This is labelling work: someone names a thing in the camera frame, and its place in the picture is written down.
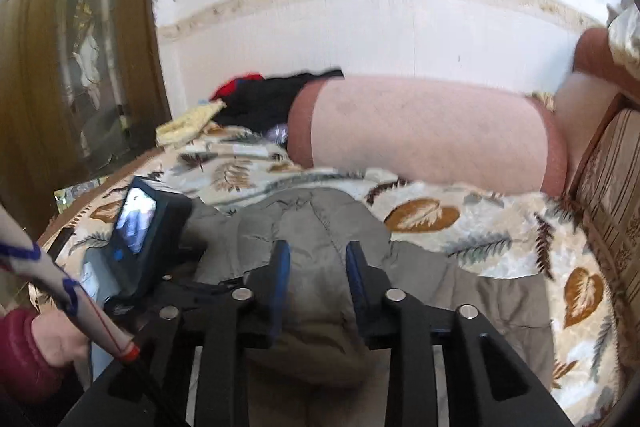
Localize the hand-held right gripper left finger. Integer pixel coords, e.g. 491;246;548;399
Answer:
60;239;292;427

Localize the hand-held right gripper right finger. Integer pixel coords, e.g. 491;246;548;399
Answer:
345;241;576;427

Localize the grey hooded padded jacket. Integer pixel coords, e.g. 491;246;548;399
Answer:
180;187;556;427

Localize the person's left forearm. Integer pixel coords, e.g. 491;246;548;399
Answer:
0;309;68;405

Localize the black clothes pile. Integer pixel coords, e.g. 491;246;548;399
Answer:
215;68;346;130

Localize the person's left hand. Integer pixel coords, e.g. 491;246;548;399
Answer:
31;311;92;370

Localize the pale yellow cloth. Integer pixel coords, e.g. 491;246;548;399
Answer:
156;99;227;148

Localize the clear plastic bag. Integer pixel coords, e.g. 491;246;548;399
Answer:
265;124;290;146

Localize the leaf print blanket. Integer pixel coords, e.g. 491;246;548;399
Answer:
30;127;626;427

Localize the red and blue garment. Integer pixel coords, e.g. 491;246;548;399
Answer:
209;74;264;102

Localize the pink bolster pillow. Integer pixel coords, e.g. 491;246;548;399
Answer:
286;74;569;198

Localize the wooden door with glass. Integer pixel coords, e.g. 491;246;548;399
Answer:
0;0;173;238

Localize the white crumpled cloth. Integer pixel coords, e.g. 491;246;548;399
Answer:
606;0;640;78

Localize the white patterned cord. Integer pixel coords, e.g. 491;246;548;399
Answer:
0;206;141;360

